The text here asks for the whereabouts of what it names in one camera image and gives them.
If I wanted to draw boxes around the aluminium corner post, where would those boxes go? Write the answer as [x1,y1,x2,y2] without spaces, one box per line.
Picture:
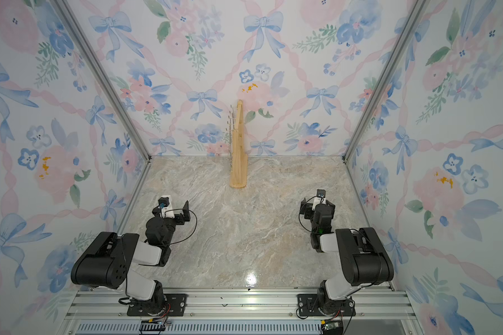
[343,0,427,164]
[50,0,152,161]

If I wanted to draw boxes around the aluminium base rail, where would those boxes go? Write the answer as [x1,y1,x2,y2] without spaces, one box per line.
[58,286,423,334]

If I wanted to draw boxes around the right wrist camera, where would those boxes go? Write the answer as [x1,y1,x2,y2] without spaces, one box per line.
[316,189,326,200]

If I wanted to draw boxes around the wooden jewelry display stand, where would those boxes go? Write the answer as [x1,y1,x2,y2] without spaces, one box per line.
[229,100,248,188]

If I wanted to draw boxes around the right aluminium corner post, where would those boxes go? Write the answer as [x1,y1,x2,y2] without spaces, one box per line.
[343,0,427,164]

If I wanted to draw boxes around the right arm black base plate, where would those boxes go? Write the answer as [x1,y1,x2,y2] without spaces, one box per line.
[297,294,356,317]

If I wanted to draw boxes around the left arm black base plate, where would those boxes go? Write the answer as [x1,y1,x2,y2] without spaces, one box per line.
[127,294,188,317]

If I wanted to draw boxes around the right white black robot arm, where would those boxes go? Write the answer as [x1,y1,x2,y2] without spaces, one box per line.
[298,193,394,316]

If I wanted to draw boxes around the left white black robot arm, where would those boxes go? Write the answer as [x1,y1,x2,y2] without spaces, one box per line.
[71,196,193,322]

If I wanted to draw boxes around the left aluminium corner post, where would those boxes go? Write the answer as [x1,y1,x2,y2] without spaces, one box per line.
[50,0,152,161]

